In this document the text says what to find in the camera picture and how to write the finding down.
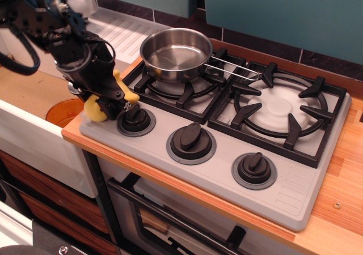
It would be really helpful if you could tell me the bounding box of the yellow stuffed duck toy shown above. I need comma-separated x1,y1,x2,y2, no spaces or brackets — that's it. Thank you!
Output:
84,70,140,122

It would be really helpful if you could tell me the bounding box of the white right burner cap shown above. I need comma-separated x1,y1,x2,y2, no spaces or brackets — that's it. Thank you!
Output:
248,86,310,133

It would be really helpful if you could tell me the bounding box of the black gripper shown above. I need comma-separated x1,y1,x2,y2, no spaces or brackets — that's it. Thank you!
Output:
47,32,132,120

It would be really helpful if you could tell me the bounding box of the grey toy stove top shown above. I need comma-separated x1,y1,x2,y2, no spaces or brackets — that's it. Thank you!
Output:
78,49,353,232

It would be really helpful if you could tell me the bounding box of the black burner grate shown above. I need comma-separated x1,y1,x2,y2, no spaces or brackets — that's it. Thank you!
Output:
208,61,351,168
123,48,246,124

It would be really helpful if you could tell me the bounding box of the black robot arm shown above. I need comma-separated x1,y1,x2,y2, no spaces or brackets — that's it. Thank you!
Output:
1,0,140,122

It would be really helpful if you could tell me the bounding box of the stainless steel pan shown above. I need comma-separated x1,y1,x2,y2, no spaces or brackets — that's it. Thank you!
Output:
140,28,260,83

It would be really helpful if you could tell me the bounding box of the black left burner grate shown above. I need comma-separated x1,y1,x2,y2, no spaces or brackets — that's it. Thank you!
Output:
123,48,246,124

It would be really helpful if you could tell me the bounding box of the black left stove knob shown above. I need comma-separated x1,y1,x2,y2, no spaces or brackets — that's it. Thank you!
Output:
117,104,156,137

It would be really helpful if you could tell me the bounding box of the black stove knob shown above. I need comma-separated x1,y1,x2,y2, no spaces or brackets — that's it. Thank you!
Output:
231,152,277,190
117,104,156,137
166,122,217,165

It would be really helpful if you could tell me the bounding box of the black right stove knob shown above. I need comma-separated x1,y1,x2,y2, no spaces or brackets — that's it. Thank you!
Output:
231,152,277,190

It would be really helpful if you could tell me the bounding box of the wooden drawer front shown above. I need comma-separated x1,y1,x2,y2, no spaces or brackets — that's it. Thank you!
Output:
1,152,120,254

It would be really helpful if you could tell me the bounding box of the oven door with handle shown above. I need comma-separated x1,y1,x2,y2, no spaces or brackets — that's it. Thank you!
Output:
107,172,250,255

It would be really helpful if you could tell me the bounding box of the orange plastic drain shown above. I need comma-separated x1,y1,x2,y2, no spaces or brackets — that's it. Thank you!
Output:
45,99,84,128

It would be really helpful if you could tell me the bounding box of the white toy sink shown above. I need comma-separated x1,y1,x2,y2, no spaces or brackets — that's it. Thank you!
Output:
1,8,164,198

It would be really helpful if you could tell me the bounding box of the black right burner grate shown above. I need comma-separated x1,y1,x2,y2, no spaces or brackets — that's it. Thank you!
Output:
208,61,351,168

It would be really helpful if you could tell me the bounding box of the black middle stove knob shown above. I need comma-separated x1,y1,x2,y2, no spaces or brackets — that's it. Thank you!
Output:
166,122,217,165

